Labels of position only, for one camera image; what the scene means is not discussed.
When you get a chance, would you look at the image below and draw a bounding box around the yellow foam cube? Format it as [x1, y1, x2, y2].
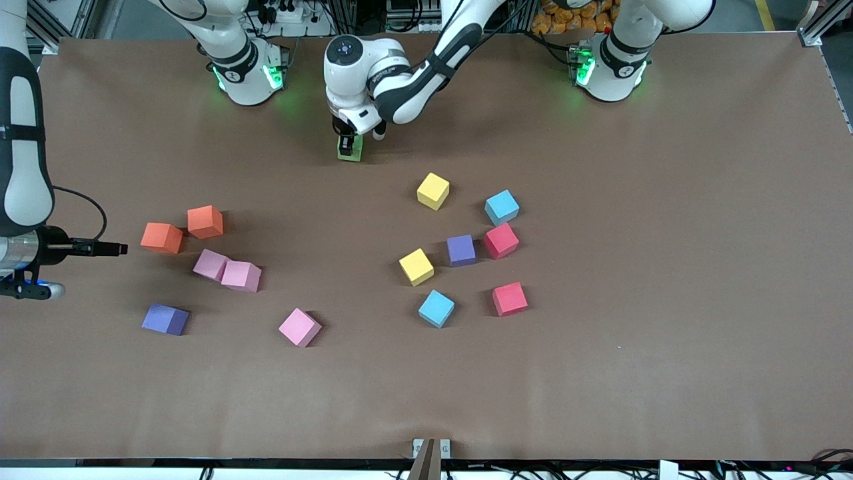
[399, 248, 435, 287]
[417, 172, 450, 211]

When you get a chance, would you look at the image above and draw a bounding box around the light blue foam cube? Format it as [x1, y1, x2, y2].
[484, 189, 520, 227]
[418, 289, 456, 329]

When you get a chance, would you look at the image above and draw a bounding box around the orange foam cube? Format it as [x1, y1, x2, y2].
[140, 222, 184, 255]
[187, 205, 225, 239]

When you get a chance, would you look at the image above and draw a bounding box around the purple foam cube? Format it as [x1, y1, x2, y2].
[141, 303, 190, 337]
[446, 234, 477, 268]

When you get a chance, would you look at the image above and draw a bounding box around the pink foam cube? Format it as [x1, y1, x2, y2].
[278, 307, 323, 348]
[221, 259, 262, 293]
[193, 249, 229, 282]

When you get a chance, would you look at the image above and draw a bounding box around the white power strip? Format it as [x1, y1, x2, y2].
[263, 0, 314, 24]

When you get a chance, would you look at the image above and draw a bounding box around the grey control box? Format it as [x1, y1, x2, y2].
[385, 0, 447, 33]

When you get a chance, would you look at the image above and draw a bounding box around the red foam cube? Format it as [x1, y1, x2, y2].
[492, 282, 529, 317]
[483, 222, 520, 260]

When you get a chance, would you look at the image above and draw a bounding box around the bag of orange items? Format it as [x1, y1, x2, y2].
[531, 0, 617, 35]

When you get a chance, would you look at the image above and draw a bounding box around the brown paper table cover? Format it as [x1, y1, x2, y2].
[0, 30, 853, 464]

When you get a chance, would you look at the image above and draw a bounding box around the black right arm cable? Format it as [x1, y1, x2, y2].
[53, 187, 107, 242]

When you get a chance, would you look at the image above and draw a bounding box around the aluminium frame profile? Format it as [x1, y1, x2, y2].
[30, 0, 101, 54]
[796, 0, 853, 134]

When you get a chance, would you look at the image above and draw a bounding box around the grey metal camera bracket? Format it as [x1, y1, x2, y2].
[412, 437, 452, 480]

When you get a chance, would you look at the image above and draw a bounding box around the black cable loop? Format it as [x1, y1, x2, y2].
[810, 448, 853, 471]

